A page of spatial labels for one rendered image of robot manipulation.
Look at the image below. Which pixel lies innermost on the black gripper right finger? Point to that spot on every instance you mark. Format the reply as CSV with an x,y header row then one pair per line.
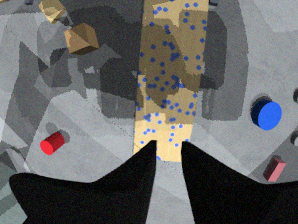
x,y
219,195

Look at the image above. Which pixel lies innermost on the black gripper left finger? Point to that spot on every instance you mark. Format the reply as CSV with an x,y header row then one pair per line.
x,y
121,197

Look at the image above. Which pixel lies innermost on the blue cylinder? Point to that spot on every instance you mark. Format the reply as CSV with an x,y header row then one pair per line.
x,y
266,114

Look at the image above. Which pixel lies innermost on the brown cube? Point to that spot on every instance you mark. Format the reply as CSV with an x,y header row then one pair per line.
x,y
81,39

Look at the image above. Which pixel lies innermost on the red cylinder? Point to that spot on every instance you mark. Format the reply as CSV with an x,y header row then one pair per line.
x,y
52,143

